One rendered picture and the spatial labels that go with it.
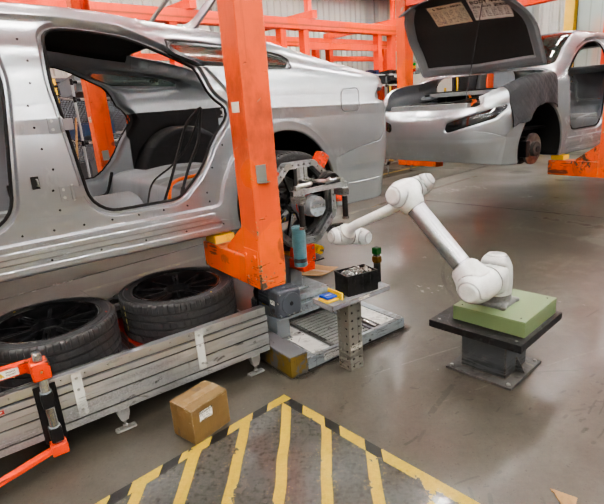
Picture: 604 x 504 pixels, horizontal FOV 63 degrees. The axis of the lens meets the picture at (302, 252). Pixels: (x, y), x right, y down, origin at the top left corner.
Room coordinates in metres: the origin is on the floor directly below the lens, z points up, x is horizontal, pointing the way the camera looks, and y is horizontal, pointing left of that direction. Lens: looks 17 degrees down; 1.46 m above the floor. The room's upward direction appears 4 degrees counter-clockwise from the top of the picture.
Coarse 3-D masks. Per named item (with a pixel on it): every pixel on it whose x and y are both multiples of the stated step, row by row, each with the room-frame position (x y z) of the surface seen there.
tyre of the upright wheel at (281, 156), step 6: (276, 150) 3.35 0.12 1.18; (282, 150) 3.32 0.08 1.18; (276, 156) 3.14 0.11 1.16; (282, 156) 3.15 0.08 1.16; (288, 156) 3.17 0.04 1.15; (294, 156) 3.20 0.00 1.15; (300, 156) 3.22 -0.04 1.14; (306, 156) 3.25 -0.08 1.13; (312, 156) 3.29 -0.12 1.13; (276, 162) 3.12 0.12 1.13; (282, 162) 3.14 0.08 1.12; (324, 168) 3.34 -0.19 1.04; (240, 222) 3.19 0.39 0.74
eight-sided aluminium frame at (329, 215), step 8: (304, 160) 3.19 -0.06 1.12; (312, 160) 3.17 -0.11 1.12; (280, 168) 3.08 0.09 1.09; (288, 168) 3.06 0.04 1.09; (312, 168) 3.23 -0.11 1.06; (320, 168) 3.21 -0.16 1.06; (280, 176) 3.04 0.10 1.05; (328, 192) 3.30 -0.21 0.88; (328, 200) 3.29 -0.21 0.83; (328, 208) 3.29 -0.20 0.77; (328, 216) 3.25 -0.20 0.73; (320, 224) 3.25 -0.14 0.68; (328, 224) 3.23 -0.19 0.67; (320, 232) 3.19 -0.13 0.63; (288, 240) 3.04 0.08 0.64; (312, 240) 3.15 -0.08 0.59
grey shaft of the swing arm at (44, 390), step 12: (36, 360) 1.86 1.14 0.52; (48, 384) 1.88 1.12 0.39; (36, 396) 1.88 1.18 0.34; (48, 396) 1.86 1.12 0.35; (48, 408) 1.86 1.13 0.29; (60, 408) 1.92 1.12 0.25; (48, 420) 1.86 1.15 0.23; (60, 420) 1.92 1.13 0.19; (48, 432) 1.89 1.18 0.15; (60, 432) 1.87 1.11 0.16
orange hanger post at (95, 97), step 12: (72, 0) 4.71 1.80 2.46; (84, 0) 4.77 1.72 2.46; (84, 84) 4.75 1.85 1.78; (84, 96) 4.81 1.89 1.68; (96, 96) 4.75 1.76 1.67; (96, 108) 4.73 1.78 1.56; (108, 108) 4.80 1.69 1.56; (96, 120) 4.72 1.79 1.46; (108, 120) 4.79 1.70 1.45; (96, 132) 4.71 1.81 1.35; (108, 132) 4.77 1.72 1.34; (96, 144) 4.73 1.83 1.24; (108, 144) 4.76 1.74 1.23; (96, 156) 4.79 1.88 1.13; (108, 156) 4.75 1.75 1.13
